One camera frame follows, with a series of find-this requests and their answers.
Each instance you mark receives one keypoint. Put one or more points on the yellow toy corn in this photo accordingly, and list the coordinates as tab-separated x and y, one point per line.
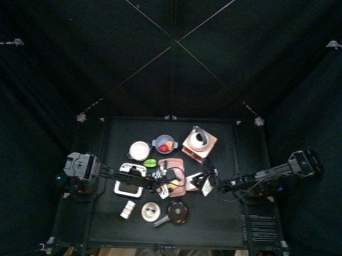
173	184

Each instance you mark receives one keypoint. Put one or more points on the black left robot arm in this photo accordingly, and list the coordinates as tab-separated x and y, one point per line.
82	165

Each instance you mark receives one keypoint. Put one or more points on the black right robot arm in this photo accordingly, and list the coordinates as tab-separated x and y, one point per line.
300	164

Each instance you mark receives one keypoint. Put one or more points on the pink cutting board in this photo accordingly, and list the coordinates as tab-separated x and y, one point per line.
178	163

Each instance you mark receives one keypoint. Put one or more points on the white square box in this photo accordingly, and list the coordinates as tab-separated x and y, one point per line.
193	182

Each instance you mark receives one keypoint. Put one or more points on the green toy lime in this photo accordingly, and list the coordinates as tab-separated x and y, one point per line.
150	163

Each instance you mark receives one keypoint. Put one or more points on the wooden toy stove box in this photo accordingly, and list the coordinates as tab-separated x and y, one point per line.
209	148

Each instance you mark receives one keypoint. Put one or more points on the black round object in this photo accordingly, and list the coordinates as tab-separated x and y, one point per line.
177	212

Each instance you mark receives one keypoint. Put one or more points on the red toy fruit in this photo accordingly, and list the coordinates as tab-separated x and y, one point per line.
163	148

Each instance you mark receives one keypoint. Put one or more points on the white toy tray dark screen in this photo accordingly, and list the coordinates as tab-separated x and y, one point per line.
129	190

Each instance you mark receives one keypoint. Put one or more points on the orange toy food piece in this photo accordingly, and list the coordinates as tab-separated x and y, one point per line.
170	144

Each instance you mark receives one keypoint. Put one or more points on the blue-grey toy pot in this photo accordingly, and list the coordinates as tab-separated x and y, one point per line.
165	144

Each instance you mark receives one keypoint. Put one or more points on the cream round cup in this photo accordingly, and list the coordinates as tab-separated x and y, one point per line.
150	211

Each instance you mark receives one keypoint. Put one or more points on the small white block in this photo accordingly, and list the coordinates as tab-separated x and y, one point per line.
127	209

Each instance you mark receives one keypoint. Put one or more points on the white text sticker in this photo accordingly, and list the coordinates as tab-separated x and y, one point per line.
262	230

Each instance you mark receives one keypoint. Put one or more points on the grey frame corner bracket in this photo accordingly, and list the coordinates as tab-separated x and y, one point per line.
80	117
258	120

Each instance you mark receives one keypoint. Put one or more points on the grey frame clamp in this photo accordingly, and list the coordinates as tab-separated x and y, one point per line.
333	44
16	42

